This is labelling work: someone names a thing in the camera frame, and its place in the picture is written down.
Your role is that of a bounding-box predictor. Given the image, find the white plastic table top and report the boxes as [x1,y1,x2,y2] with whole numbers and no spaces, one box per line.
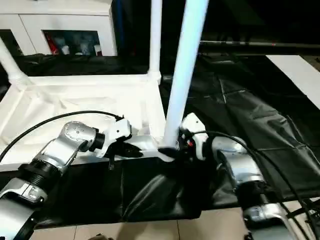
[0,71,177,166]

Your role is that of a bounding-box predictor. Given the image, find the white plastic table leg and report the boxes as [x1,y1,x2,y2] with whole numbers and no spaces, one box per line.
[0,37,33,92]
[147,0,163,81]
[158,0,210,151]

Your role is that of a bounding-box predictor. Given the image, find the black mat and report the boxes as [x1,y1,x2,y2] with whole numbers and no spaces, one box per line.
[0,51,320,230]

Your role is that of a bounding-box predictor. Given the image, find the red fire extinguisher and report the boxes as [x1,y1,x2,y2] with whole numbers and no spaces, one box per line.
[47,36,57,55]

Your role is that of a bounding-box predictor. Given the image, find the silver metal bar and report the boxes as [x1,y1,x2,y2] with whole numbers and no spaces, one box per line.
[199,41,320,51]

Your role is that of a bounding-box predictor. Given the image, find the black case with yellow label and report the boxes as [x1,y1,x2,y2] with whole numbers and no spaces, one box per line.
[111,0,201,61]

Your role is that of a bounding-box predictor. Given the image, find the white cabinet with windows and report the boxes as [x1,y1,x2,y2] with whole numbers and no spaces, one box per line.
[0,0,118,57]

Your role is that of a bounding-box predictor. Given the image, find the white flat board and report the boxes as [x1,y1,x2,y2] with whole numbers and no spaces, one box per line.
[266,54,320,110]

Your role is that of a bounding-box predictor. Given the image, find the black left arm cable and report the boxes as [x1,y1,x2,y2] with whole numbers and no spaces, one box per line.
[0,110,125,163]

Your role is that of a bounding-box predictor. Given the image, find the black floor cables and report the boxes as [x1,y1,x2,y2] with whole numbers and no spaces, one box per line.
[299,197,320,226]

